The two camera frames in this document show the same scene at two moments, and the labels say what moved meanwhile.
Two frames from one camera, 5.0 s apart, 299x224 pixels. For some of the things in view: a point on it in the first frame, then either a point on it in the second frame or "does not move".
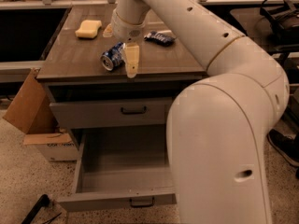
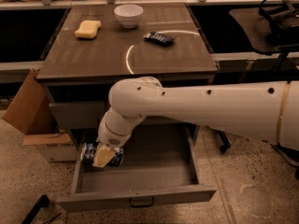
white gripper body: x=127 y=31 -> x=111 y=138
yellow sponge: x=89 y=29 does not move
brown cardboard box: x=32 y=114 does not move
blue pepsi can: x=114 y=58 -> x=90 y=150
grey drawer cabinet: x=123 y=163 does not move
